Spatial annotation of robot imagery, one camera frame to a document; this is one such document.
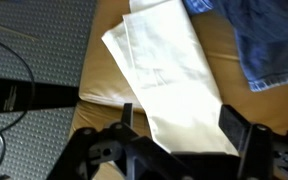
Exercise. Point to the tan leather sofa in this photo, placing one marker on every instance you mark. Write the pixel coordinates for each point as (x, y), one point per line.
(267, 106)

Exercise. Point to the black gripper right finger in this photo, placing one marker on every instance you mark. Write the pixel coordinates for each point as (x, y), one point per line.
(260, 153)

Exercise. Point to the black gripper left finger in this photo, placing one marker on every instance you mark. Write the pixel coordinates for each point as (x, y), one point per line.
(117, 153)

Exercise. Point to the white cloth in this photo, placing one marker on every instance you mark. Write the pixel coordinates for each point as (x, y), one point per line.
(170, 66)

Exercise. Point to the dark blue jeans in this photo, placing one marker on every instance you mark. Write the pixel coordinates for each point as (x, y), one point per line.
(267, 40)

